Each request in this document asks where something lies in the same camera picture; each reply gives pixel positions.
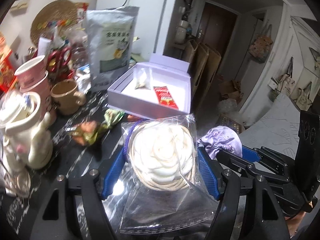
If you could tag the dark brown door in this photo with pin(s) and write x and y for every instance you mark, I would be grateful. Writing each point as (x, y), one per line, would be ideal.
(216, 27)

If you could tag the red handled scissors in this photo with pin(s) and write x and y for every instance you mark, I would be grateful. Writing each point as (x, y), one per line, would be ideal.
(59, 58)

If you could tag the lavender drawstring pouch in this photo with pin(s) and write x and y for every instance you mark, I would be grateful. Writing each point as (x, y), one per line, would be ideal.
(221, 138)

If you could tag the pink panda paper cup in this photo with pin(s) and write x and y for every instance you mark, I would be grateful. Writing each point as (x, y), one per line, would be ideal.
(43, 88)

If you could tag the green gold snack packet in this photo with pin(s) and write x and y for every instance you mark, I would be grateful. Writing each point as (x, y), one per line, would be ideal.
(87, 133)

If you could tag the silver pear jasmine tea pouch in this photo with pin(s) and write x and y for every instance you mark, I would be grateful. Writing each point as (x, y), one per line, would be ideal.
(110, 36)

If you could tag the white rabbit ceramic teapot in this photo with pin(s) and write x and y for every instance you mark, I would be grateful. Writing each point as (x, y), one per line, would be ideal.
(24, 127)

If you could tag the dark red candy packet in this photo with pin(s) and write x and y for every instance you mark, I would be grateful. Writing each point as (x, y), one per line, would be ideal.
(133, 118)

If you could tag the brown cardboard sheets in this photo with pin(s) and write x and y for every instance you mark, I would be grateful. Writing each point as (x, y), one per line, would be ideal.
(203, 64)

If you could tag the egg carton box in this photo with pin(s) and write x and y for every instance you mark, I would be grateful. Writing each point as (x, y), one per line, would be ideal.
(224, 120)

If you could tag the lavender open gift box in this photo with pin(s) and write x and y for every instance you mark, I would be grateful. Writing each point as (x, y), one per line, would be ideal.
(166, 71)

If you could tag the beige ceramic mug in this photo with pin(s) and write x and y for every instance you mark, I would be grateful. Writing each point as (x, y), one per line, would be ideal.
(67, 97)

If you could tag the white rice cooker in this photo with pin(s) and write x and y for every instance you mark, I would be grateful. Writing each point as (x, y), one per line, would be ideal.
(181, 32)

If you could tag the red white snack packet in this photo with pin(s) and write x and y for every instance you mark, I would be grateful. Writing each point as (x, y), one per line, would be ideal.
(164, 97)

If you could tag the orange snack bag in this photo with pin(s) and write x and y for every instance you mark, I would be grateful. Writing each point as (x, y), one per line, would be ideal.
(8, 67)

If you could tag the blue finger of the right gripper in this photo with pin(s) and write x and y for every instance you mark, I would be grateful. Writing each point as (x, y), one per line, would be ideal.
(250, 155)
(235, 163)

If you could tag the hanging brown patterned bag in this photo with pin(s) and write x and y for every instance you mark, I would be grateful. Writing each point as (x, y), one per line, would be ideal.
(261, 46)

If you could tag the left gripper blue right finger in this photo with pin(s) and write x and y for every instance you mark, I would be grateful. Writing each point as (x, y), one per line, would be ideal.
(211, 172)

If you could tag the clear bag with white coil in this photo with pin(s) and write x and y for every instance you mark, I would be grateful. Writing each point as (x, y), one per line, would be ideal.
(169, 192)

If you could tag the light green snack packet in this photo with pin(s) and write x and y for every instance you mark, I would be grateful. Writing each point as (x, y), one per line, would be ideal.
(112, 117)

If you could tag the clear zip bag with powder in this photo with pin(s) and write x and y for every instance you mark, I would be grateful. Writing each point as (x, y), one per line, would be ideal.
(142, 78)

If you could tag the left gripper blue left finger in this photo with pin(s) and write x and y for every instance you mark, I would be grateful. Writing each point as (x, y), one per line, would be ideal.
(110, 170)

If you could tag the round woven straw mat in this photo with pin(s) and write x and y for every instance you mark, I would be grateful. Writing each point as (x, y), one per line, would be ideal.
(61, 13)

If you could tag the upper pink paper cup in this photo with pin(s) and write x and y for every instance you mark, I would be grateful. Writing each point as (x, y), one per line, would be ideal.
(31, 72)

